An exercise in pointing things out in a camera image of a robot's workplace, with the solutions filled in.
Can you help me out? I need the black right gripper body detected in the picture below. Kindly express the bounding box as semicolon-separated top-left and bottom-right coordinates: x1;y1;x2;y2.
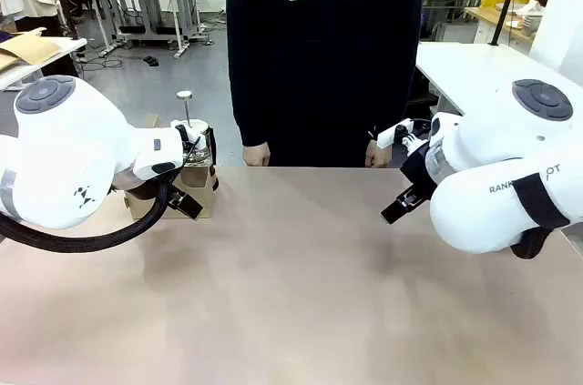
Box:
399;141;439;204

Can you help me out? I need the person's left hand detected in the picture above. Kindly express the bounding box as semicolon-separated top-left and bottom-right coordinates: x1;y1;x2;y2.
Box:
364;140;394;169

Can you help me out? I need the person's right hand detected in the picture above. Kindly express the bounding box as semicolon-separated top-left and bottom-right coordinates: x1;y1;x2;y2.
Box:
241;144;272;168

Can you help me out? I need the cardboard box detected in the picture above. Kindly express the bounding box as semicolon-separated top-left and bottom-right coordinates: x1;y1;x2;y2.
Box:
123;114;219;221

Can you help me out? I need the white power strip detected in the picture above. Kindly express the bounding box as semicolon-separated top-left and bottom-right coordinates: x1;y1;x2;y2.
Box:
376;117;432;150

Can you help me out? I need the glass french press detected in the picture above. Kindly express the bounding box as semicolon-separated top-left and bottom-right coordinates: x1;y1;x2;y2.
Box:
176;90;220;191

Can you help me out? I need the person in black hoodie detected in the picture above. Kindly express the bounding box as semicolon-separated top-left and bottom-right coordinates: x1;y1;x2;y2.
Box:
225;0;432;169

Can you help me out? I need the wooden background table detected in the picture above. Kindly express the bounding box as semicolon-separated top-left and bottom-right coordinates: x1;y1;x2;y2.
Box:
464;5;537;46

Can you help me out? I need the stack of white bowls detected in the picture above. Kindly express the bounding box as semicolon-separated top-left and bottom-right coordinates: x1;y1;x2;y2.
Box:
517;0;547;36

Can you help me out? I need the white side table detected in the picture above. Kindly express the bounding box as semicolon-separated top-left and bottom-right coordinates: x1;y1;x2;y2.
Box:
0;36;88;91

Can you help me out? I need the flat cardboard sheet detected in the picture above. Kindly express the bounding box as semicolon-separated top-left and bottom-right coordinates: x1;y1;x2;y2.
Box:
0;27;64;73

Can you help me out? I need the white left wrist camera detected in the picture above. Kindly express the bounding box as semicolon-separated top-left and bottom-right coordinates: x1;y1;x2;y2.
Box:
169;119;205;149

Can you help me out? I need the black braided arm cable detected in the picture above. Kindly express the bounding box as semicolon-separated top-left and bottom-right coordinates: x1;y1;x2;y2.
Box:
0;178;172;255

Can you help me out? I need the black right arm cable sleeve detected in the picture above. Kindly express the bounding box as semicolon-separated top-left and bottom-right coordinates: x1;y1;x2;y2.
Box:
508;172;571;260

